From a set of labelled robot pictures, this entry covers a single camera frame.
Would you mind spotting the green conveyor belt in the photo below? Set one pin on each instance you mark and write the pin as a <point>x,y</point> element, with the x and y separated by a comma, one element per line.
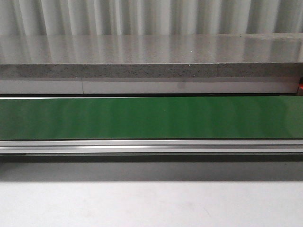
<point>200,117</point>

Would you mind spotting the grey speckled stone counter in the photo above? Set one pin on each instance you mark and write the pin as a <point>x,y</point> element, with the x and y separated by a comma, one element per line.
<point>151,56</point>

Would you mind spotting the white corrugated curtain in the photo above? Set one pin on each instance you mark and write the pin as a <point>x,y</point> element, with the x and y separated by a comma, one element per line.
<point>150,17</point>

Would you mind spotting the aluminium conveyor front rail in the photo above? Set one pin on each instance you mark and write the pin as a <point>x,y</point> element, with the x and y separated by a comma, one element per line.
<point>152,147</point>

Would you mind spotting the white conveyor back rail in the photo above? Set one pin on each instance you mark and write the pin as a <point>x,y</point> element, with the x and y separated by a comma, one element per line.
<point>250,85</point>

